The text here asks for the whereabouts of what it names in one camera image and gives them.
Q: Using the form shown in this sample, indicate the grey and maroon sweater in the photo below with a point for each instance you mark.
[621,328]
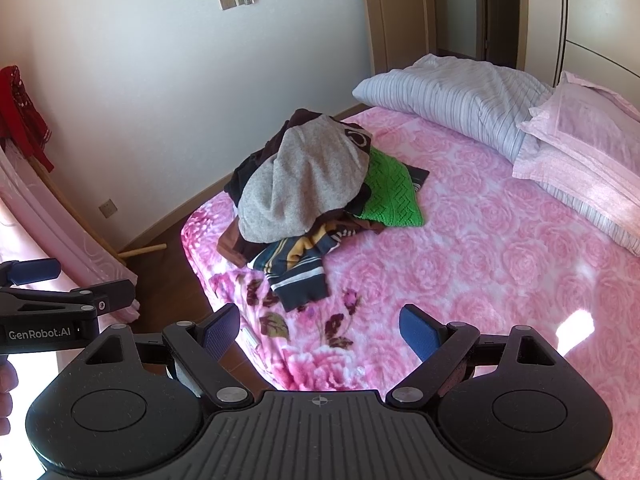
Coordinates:
[315,164]

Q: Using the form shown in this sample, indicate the striped white duvet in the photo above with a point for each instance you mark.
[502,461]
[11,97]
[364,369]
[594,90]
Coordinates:
[478,99]

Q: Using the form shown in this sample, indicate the pink bedding pile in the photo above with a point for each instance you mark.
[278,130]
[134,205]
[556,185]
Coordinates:
[36,225]

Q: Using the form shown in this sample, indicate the pink floral bed blanket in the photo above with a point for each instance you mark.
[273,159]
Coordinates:
[494,252]

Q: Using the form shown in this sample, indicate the pink pillow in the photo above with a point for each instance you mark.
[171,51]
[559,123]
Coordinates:
[582,145]

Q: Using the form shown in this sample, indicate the brown garment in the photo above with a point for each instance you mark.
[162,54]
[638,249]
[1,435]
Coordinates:
[232,246]

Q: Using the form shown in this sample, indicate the wall light switch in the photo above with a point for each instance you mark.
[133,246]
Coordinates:
[228,4]

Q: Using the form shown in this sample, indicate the red scarf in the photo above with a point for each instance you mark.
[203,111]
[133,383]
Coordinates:
[20,121]

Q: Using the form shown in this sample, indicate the green knit sweater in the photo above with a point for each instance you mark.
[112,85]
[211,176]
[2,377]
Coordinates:
[393,200]

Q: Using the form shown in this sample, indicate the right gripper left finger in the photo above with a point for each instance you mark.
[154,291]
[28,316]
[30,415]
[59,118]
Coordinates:
[196,349]

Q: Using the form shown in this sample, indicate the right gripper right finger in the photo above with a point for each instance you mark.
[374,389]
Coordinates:
[442,349]

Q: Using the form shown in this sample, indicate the white wardrobe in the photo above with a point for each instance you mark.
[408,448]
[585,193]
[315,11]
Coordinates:
[595,39]

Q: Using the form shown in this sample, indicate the person's left hand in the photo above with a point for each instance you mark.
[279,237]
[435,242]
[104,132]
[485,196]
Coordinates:
[8,382]

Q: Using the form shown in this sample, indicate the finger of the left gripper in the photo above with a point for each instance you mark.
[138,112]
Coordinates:
[29,271]
[111,296]

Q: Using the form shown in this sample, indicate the navy striped shirt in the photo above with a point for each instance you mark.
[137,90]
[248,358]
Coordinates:
[294,266]

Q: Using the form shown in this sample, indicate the wooden stick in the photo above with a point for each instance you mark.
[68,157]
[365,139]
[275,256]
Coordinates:
[146,250]

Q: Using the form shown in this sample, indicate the low wall socket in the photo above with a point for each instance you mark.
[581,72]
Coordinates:
[108,209]

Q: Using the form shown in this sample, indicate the wooden door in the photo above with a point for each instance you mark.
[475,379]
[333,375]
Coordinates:
[402,31]

